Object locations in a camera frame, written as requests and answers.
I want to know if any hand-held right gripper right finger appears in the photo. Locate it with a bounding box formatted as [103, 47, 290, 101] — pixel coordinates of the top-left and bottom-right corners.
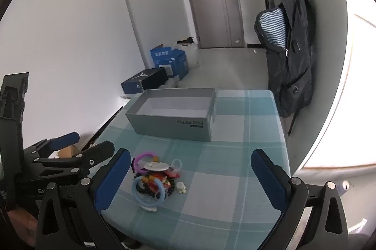
[251, 148, 350, 250]

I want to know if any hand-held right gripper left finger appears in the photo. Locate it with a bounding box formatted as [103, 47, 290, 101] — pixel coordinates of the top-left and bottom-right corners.
[35, 148, 132, 250]

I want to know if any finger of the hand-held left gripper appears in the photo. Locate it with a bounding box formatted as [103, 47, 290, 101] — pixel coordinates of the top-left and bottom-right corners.
[32, 141, 115, 180]
[23, 132, 80, 163]

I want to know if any purple bracelet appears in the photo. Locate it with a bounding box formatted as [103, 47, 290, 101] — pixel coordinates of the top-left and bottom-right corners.
[131, 152, 159, 175]

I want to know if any light blue bracelet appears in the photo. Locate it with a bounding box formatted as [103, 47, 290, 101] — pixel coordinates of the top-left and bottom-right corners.
[131, 175, 166, 212]

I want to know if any clear bracelet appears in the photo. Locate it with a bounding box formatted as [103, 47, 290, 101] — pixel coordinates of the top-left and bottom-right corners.
[169, 159, 183, 177]

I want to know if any grey tray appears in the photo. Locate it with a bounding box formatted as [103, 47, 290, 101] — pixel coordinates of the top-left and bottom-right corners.
[125, 88, 217, 142]

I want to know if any brown cardboard box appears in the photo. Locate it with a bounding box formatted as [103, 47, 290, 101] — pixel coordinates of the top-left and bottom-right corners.
[57, 145, 77, 158]

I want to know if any white round disc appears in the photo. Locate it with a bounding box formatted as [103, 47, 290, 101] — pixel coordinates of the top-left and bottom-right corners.
[143, 161, 169, 172]

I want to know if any teal plaid tablecloth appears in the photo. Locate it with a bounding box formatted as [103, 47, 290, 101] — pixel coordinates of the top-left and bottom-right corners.
[95, 89, 291, 250]

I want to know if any dark blue shoebox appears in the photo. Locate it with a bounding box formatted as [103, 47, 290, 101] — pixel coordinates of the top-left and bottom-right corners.
[121, 68, 168, 94]

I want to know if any clear plastic bag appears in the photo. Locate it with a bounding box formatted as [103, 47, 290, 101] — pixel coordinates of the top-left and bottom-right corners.
[159, 78, 181, 90]

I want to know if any black backpack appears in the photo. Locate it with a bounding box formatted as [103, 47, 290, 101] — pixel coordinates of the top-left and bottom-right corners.
[254, 0, 316, 136]

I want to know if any blue cardboard box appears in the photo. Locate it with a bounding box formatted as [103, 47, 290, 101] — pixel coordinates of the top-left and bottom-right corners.
[150, 44, 189, 81]

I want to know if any blue white striped cloth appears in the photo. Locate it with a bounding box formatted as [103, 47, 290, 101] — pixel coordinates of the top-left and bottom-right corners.
[258, 7, 287, 48]

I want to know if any red bracelet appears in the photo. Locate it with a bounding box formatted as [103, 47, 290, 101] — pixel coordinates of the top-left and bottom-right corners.
[146, 176, 171, 192]

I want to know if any black bead bracelet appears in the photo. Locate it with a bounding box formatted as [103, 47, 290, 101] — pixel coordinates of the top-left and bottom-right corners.
[133, 171, 177, 196]

